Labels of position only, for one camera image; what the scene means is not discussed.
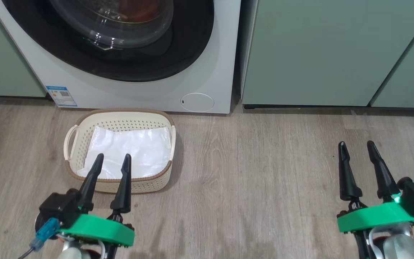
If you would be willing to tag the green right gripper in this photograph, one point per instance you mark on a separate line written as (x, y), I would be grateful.
(376, 217)

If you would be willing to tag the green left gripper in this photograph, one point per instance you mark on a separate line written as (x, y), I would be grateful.
(99, 230)

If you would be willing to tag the round washing machine door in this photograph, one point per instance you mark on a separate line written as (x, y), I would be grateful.
(192, 46)

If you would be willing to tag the red garment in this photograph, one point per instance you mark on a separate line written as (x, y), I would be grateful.
(142, 12)

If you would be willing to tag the white plastic basket liner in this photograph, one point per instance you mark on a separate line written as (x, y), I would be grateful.
(138, 151)

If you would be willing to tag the cream perforated laundry basket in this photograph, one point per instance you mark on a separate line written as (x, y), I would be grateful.
(81, 140)

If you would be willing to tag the white front-load washing machine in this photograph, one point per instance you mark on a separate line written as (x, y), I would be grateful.
(156, 93)

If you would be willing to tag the blue left wrist connector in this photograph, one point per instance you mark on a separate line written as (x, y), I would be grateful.
(46, 233)

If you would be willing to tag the blue white energy label sticker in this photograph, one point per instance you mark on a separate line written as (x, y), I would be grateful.
(61, 96)

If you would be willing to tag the round white filter cover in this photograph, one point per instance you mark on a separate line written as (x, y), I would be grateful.
(197, 102)

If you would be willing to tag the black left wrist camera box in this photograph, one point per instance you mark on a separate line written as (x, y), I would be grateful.
(59, 208)

